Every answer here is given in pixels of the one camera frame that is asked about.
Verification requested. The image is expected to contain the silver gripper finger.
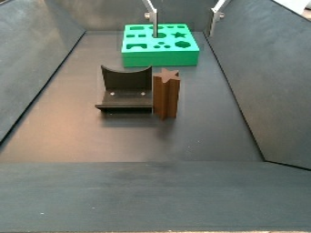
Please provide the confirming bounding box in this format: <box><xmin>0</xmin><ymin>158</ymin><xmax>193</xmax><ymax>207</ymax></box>
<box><xmin>209</xmin><ymin>0</ymin><xmax>229</xmax><ymax>36</ymax></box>
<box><xmin>141</xmin><ymin>0</ymin><xmax>157</xmax><ymax>38</ymax></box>

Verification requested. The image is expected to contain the brown star prism block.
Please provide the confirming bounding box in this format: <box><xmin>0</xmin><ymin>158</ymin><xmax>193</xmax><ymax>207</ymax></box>
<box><xmin>153</xmin><ymin>68</ymin><xmax>181</xmax><ymax>120</ymax></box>

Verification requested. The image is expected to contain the green shape sorter board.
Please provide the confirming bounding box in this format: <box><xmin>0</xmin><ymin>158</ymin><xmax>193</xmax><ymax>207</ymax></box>
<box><xmin>121</xmin><ymin>24</ymin><xmax>199</xmax><ymax>67</ymax></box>

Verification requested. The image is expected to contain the black curved holder stand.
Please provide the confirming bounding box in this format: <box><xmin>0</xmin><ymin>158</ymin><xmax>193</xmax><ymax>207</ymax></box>
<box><xmin>95</xmin><ymin>66</ymin><xmax>153</xmax><ymax>111</ymax></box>

